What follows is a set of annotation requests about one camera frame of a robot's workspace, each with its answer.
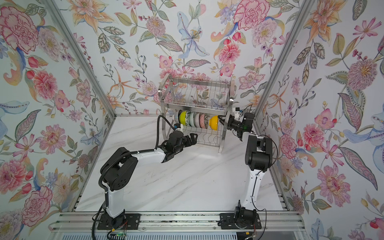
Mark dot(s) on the purple striped glass bowl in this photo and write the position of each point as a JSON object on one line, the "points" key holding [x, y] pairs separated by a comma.
{"points": [[197, 120]]}

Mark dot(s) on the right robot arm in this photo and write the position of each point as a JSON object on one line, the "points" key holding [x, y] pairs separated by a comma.
{"points": [[258, 158]]}

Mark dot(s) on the green leaf pattern bowl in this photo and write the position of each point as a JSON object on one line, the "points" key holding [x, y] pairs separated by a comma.
{"points": [[188, 121]]}

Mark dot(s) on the aluminium mounting rail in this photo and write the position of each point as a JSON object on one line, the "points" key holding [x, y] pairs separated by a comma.
{"points": [[151, 222]]}

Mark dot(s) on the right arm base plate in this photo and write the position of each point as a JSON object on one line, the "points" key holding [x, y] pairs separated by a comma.
{"points": [[228, 221]]}

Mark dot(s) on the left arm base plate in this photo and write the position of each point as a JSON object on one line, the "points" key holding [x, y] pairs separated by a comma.
{"points": [[121, 222]]}

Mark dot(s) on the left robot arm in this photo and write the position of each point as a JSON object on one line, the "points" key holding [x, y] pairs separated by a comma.
{"points": [[118, 170]]}

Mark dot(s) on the silver two-tier dish rack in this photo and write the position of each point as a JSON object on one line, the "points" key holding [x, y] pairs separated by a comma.
{"points": [[212, 98]]}

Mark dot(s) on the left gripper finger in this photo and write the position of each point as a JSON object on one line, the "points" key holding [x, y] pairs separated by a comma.
{"points": [[193, 138], [189, 142]]}

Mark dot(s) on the yellow plastic bowl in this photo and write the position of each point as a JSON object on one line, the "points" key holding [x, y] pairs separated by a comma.
{"points": [[214, 123]]}

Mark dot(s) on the pale green glass bowl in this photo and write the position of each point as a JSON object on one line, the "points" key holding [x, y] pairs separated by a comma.
{"points": [[192, 120]]}

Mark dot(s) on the lime green plastic bowl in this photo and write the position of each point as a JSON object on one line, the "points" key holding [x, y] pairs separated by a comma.
{"points": [[183, 117]]}

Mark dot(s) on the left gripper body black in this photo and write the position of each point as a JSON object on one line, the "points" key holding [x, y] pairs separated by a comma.
{"points": [[177, 149]]}

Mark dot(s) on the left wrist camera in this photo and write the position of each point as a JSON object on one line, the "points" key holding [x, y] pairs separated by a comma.
{"points": [[178, 127]]}

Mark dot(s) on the speckled dark patterned bowl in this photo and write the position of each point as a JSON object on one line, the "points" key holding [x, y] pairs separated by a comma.
{"points": [[203, 121]]}

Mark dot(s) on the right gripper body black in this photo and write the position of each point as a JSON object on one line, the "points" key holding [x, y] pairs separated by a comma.
{"points": [[236, 125]]}

